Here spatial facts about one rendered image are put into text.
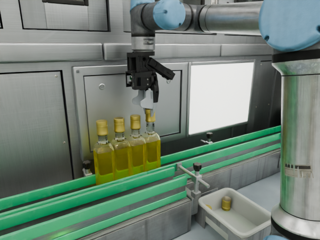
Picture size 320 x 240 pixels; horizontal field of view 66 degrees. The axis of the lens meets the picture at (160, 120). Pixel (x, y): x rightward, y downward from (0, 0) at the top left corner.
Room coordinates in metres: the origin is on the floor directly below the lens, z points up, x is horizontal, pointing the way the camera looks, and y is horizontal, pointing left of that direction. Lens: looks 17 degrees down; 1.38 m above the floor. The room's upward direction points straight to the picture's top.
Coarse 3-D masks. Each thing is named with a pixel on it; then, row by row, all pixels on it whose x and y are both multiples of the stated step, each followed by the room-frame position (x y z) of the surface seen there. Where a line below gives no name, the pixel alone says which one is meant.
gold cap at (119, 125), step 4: (116, 120) 0.74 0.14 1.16; (120, 120) 0.74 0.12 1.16; (116, 124) 0.74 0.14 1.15; (120, 124) 0.74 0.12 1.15; (124, 124) 0.76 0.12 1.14; (116, 128) 0.74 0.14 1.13; (120, 128) 0.74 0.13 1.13; (124, 128) 0.75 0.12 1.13; (116, 132) 0.74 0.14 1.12; (120, 132) 0.74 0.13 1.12
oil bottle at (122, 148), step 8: (112, 144) 0.74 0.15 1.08; (120, 144) 0.73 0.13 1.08; (128, 144) 0.74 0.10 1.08; (120, 152) 0.73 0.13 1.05; (128, 152) 0.74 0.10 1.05; (120, 160) 0.73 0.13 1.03; (128, 160) 0.74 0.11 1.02; (120, 168) 0.73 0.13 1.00; (128, 168) 0.74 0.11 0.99; (120, 176) 0.72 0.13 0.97
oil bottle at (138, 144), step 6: (132, 138) 0.77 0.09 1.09; (138, 138) 0.77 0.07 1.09; (132, 144) 0.75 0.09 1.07; (138, 144) 0.76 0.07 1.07; (144, 144) 0.77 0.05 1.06; (132, 150) 0.75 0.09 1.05; (138, 150) 0.76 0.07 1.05; (144, 150) 0.77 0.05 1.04; (132, 156) 0.75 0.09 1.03; (138, 156) 0.76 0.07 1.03; (144, 156) 0.77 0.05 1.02; (132, 162) 0.75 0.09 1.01; (138, 162) 0.76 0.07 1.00; (144, 162) 0.77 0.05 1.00; (132, 168) 0.75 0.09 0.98; (138, 168) 0.76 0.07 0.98; (144, 168) 0.77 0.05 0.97; (132, 174) 0.75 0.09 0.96
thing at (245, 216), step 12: (216, 192) 0.83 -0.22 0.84; (228, 192) 0.85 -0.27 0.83; (204, 204) 0.75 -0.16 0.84; (216, 204) 0.82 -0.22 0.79; (240, 204) 0.80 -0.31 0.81; (252, 204) 0.76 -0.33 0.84; (216, 216) 0.69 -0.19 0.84; (228, 216) 0.78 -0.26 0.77; (240, 216) 0.78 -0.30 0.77; (252, 216) 0.75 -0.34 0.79; (264, 216) 0.71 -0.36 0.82; (228, 228) 0.64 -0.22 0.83; (240, 228) 0.72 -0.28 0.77; (252, 228) 0.72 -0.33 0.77
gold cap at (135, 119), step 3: (135, 114) 0.80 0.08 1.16; (132, 117) 0.77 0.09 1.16; (135, 117) 0.77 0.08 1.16; (138, 117) 0.77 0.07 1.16; (132, 120) 0.77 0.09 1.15; (135, 120) 0.77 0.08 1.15; (138, 120) 0.78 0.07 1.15; (132, 123) 0.77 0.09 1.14; (135, 123) 0.77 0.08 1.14; (138, 123) 0.77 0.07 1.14; (132, 126) 0.77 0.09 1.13; (135, 126) 0.77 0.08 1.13; (138, 126) 0.77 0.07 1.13; (132, 129) 0.77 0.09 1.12; (135, 129) 0.77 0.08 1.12; (138, 129) 0.77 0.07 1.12
